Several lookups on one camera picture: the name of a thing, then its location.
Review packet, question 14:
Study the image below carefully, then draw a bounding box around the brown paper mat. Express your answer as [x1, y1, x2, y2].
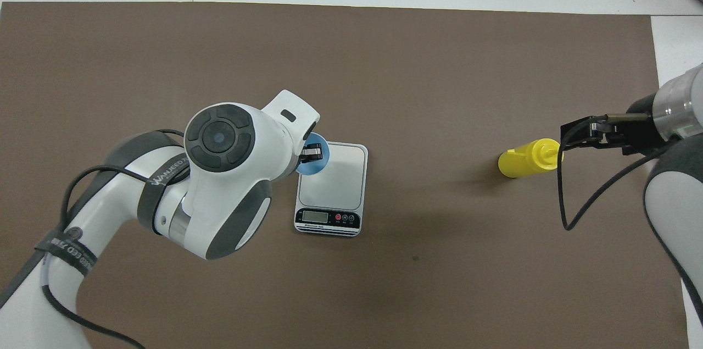
[0, 2, 690, 349]

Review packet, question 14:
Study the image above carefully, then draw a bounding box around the light blue plastic cup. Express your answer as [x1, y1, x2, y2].
[295, 132, 330, 175]

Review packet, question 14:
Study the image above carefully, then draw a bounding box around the silver digital kitchen scale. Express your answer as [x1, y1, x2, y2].
[294, 142, 369, 237]

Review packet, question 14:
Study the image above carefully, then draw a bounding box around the yellow squeeze bottle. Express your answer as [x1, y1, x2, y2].
[498, 139, 565, 179]

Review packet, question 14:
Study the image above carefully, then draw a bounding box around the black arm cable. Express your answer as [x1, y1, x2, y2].
[557, 115, 677, 230]
[41, 129, 187, 349]

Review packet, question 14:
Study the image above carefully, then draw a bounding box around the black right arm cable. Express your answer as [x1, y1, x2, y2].
[557, 115, 677, 230]

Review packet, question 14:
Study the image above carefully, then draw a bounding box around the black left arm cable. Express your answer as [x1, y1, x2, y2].
[41, 129, 187, 349]

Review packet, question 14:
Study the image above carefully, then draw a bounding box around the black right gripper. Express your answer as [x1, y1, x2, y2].
[560, 95, 668, 156]

